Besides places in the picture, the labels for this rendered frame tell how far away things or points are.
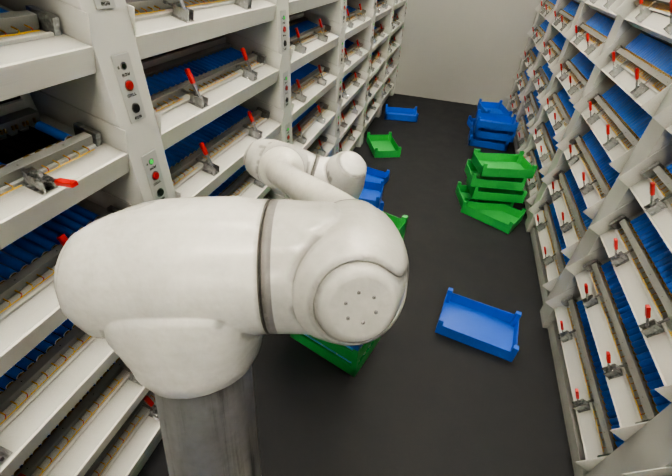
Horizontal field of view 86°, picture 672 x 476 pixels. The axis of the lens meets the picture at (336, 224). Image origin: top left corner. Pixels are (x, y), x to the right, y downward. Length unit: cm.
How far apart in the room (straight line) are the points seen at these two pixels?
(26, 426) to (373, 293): 77
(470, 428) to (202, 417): 113
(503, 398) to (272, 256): 131
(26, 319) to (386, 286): 67
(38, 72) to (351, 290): 59
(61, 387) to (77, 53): 62
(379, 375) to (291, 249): 118
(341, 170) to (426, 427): 92
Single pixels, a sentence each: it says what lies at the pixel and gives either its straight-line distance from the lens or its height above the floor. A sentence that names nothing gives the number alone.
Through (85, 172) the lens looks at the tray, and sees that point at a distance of 79.
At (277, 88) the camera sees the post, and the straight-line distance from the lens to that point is 140.
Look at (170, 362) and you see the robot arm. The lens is 36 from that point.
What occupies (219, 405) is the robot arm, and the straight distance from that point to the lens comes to 42.
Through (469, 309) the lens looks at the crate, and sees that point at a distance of 174.
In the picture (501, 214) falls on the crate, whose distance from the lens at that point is 242.
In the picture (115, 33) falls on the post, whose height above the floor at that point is 110.
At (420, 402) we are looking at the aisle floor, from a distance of 143.
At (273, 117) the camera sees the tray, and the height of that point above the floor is 72.
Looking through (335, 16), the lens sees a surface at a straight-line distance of 201.
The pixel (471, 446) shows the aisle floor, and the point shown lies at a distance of 142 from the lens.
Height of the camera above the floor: 123
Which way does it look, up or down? 37 degrees down
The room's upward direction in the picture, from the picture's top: 3 degrees clockwise
